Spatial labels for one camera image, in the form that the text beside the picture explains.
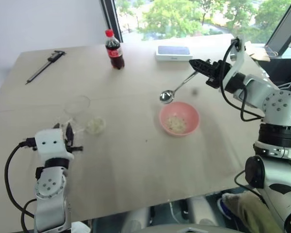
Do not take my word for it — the brown cardboard piece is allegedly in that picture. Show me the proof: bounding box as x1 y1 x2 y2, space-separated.
243 40 272 62

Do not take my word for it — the pink bowl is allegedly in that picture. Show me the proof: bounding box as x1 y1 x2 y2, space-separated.
159 101 200 137

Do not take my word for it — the clear plastic cup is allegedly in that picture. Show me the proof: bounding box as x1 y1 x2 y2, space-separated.
55 95 107 135

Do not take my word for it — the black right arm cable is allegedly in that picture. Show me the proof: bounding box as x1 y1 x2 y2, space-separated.
218 38 265 122

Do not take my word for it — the black metal caliper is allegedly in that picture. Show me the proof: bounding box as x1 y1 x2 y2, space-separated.
25 50 66 85

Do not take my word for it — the silver metal spoon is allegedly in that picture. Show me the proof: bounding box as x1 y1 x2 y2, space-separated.
159 58 212 105

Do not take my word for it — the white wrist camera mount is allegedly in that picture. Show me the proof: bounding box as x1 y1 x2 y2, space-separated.
222 36 247 86
34 129 75 161

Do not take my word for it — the dark window frame post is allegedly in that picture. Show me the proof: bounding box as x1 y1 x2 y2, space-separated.
101 0 124 43

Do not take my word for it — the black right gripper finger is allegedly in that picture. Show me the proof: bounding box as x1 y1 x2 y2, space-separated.
189 59 213 71
193 67 215 80

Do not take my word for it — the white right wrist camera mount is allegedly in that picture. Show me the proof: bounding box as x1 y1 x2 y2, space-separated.
222 36 247 86

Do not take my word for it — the oatmeal in pink bowl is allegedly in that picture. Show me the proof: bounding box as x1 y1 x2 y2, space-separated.
166 114 187 133

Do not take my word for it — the slanted dark window frame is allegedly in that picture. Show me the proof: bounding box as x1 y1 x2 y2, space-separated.
265 0 291 53

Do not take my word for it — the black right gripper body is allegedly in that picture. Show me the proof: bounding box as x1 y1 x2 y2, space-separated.
206 60 234 89

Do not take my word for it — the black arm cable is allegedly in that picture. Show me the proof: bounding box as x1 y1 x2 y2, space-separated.
218 38 265 122
4 138 37 232

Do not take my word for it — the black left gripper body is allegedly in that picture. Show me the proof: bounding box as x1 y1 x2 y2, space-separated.
63 139 84 153

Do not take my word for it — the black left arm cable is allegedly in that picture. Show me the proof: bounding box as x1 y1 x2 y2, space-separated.
4 138 37 232

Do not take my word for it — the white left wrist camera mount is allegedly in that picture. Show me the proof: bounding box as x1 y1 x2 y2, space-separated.
34 129 75 161

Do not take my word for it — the blue and white shoe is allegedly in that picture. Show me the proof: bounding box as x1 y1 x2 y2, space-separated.
216 193 234 220

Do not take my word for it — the white flat box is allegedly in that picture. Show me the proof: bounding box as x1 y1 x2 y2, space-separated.
155 45 194 62

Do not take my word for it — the khaki trouser leg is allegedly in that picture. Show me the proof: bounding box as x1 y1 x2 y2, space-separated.
222 191 285 233

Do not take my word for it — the cola bottle with red cap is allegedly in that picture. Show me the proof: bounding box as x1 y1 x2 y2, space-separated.
104 29 125 70

